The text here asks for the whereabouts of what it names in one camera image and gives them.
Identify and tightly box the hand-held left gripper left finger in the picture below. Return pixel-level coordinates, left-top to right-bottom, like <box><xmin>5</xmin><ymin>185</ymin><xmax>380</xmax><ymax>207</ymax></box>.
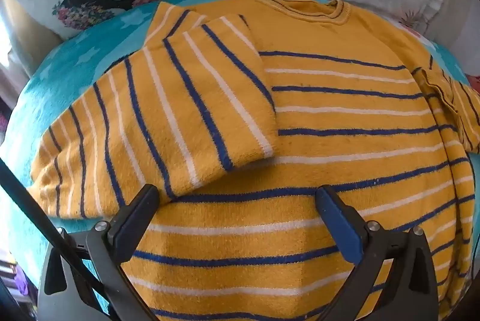
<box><xmin>37</xmin><ymin>184</ymin><xmax>162</xmax><ymax>321</ymax></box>

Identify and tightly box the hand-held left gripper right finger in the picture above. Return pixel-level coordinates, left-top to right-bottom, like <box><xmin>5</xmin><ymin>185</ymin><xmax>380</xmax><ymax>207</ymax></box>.
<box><xmin>315</xmin><ymin>185</ymin><xmax>439</xmax><ymax>321</ymax></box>

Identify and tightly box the yellow striped sweater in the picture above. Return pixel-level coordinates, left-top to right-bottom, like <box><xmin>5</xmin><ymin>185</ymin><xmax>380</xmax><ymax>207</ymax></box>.
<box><xmin>30</xmin><ymin>0</ymin><xmax>480</xmax><ymax>321</ymax></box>

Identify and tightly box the teal star print blanket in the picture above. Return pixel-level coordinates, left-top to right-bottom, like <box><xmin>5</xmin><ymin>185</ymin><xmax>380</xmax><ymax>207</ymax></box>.
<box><xmin>0</xmin><ymin>0</ymin><xmax>480</xmax><ymax>307</ymax></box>

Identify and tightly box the black cable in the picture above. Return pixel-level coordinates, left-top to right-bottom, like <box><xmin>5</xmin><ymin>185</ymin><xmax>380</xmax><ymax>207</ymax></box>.
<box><xmin>0</xmin><ymin>157</ymin><xmax>115</xmax><ymax>312</ymax></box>

